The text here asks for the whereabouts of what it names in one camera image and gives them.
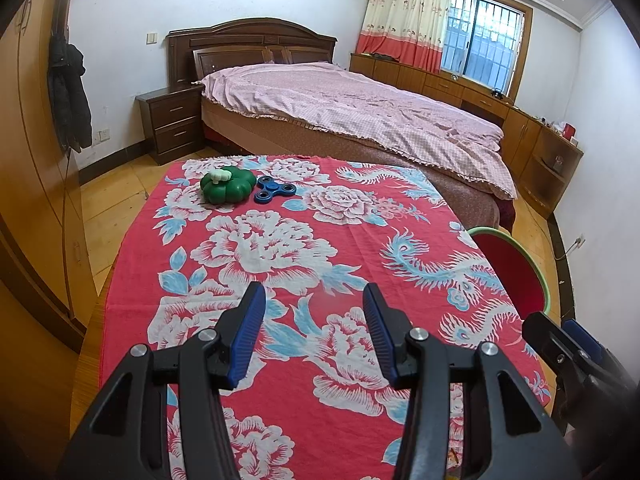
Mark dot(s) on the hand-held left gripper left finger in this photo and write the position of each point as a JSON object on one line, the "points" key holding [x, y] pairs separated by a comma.
{"points": [[247, 335]]}

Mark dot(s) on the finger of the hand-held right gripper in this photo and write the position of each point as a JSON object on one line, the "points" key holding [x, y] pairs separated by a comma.
{"points": [[587, 340], [550, 342]]}

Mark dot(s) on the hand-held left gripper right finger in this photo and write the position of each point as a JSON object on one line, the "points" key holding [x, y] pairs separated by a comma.
{"points": [[382, 335]]}

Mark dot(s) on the red basin with green rim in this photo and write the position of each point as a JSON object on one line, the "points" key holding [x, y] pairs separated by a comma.
{"points": [[515, 270]]}

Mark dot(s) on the red floral tablecloth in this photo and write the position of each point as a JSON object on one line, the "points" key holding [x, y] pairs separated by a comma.
{"points": [[350, 240]]}

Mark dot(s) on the blue fidget spinner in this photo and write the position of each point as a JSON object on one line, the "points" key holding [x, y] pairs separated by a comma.
{"points": [[274, 190]]}

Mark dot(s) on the green pumpkin toy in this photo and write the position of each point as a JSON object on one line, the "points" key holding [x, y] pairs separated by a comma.
{"points": [[227, 187]]}

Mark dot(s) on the long low wooden cabinet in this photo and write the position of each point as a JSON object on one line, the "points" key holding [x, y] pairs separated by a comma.
{"points": [[525, 145]]}

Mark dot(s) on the small red box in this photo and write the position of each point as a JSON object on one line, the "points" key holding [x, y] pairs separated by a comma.
{"points": [[568, 131]]}

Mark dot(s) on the dark wooden nightstand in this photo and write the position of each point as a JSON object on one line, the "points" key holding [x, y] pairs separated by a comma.
{"points": [[170, 125]]}

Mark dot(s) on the pink checked blanket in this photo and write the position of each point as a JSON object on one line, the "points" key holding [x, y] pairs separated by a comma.
{"points": [[350, 110]]}

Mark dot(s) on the wooden wardrobe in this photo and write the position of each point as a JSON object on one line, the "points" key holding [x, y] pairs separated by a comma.
{"points": [[30, 160]]}

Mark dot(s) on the wooden bed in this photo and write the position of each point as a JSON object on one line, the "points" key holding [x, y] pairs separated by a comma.
{"points": [[250, 42]]}

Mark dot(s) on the black hanging jacket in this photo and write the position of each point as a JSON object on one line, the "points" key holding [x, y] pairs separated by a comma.
{"points": [[70, 95]]}

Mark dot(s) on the barred window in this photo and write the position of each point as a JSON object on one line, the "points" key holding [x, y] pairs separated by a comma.
{"points": [[485, 40]]}

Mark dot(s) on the cream and red curtain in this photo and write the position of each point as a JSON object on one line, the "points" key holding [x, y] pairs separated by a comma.
{"points": [[405, 20]]}

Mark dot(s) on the white wall socket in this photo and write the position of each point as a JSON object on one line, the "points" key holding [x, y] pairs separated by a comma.
{"points": [[103, 134]]}

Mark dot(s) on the wall light switch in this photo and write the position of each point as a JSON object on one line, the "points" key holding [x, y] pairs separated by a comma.
{"points": [[152, 38]]}

